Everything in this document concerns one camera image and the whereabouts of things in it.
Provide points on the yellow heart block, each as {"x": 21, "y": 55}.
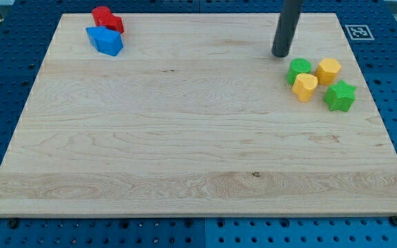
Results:
{"x": 304, "y": 86}

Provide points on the yellow hexagon block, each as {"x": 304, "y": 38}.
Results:
{"x": 327, "y": 71}

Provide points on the wooden board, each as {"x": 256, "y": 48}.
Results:
{"x": 195, "y": 118}

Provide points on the green cylinder block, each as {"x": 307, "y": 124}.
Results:
{"x": 297, "y": 66}

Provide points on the blue pentagon block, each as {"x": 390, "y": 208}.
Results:
{"x": 109, "y": 41}

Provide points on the blue cube block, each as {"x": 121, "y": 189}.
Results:
{"x": 95, "y": 35}

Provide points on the green star block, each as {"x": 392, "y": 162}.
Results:
{"x": 340, "y": 96}

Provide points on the red cylinder block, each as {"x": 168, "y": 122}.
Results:
{"x": 99, "y": 13}

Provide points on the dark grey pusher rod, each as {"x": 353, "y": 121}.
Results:
{"x": 286, "y": 27}

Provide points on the white fiducial marker tag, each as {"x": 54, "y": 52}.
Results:
{"x": 359, "y": 32}

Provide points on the black screw left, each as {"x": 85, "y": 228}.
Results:
{"x": 13, "y": 223}

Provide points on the black screw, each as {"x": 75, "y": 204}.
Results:
{"x": 393, "y": 220}
{"x": 13, "y": 223}

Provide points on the black screw right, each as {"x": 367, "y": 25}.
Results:
{"x": 393, "y": 220}

